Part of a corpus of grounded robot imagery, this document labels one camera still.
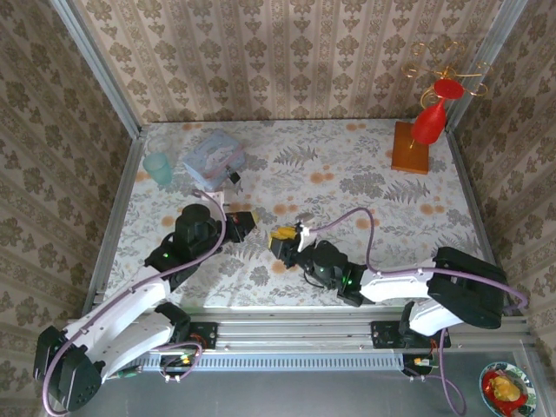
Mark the metal spoon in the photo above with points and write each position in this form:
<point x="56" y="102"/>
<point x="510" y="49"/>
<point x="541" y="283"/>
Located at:
<point x="234" y="176"/>

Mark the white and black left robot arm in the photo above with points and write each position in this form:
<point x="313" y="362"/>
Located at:
<point x="113" y="321"/>

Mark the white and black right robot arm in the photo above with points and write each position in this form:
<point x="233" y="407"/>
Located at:
<point x="391" y="282"/>

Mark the floral tablecloth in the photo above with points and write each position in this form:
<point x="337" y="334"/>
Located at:
<point x="330" y="187"/>

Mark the pastel cartoon tin box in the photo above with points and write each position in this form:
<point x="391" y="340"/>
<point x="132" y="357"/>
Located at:
<point x="213" y="158"/>

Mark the translucent green plastic cup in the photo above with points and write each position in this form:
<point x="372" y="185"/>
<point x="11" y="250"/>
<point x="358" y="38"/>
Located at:
<point x="158" y="167"/>

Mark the orange wooden stand base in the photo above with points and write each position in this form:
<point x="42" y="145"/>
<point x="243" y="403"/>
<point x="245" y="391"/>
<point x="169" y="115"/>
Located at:
<point x="410" y="147"/>

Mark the red wine glass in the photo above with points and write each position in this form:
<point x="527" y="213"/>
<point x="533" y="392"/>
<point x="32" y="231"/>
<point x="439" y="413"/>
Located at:
<point x="430" y="119"/>

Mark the red and yellow food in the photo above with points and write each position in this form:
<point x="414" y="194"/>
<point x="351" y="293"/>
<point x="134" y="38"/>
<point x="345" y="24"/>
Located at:
<point x="504" y="388"/>

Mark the patterned plate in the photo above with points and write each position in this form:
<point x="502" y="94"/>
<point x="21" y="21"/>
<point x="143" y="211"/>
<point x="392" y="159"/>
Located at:
<point x="527" y="406"/>

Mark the aluminium mounting rail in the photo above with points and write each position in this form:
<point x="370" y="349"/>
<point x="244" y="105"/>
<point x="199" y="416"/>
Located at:
<point x="295" y="332"/>

